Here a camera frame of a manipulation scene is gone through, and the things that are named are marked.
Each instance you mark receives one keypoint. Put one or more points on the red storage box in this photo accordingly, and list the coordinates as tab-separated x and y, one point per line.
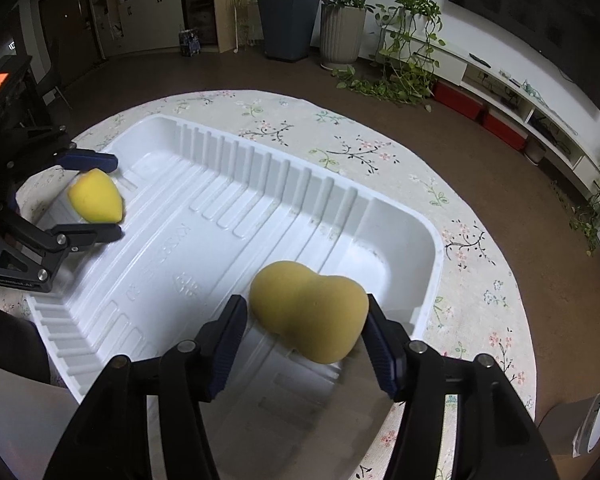
505	129
459	100

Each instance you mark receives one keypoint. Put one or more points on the white plastic tray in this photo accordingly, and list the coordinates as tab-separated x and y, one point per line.
204	211

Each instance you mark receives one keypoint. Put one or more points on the white ribbed planter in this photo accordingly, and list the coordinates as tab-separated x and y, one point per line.
341	35

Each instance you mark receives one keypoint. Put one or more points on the floral white tablecloth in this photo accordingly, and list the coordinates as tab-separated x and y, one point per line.
477	307

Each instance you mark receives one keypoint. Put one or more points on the trailing pothos plant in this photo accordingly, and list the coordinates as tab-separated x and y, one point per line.
408	33

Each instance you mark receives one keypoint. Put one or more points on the small blue patterned box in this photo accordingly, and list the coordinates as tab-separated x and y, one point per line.
189	43

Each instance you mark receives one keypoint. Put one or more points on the yellow egg-shaped sponge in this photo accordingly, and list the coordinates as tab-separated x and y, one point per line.
95	198

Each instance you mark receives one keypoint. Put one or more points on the dark blue square planter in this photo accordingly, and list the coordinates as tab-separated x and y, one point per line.
287	27

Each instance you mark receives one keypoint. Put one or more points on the white round robot vacuum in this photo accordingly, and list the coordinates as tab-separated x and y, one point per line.
572	429

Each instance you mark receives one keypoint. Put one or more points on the white tv console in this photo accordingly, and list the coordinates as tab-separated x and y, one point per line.
562	143

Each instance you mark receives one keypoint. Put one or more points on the white cabinet wall unit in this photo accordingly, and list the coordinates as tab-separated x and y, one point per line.
130	26

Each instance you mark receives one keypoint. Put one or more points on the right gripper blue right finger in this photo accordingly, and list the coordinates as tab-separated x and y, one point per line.
385	342

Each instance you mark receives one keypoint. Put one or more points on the tan peanut-shaped sponge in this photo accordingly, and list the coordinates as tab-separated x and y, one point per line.
320	316

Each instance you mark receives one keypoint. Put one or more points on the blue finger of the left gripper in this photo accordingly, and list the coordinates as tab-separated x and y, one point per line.
78	237
85	160

